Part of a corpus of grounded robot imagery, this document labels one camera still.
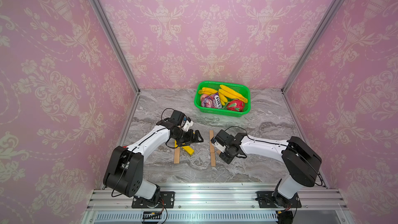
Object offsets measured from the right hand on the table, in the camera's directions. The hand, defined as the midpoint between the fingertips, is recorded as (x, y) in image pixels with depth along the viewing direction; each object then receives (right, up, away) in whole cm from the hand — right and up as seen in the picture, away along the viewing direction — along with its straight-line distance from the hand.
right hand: (224, 158), depth 86 cm
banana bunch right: (+4, +39, +23) cm, 45 cm away
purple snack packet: (-6, +32, +18) cm, 37 cm away
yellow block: (-20, +3, +3) cm, 20 cm away
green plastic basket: (+17, +41, +26) cm, 52 cm away
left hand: (-15, +10, -3) cm, 18 cm away
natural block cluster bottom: (-6, 0, +1) cm, 6 cm away
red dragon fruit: (+10, +30, +14) cm, 34 cm away
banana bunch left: (-8, +40, +25) cm, 48 cm away
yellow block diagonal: (-25, +11, -12) cm, 30 cm away
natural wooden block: (-27, +1, +2) cm, 27 cm away
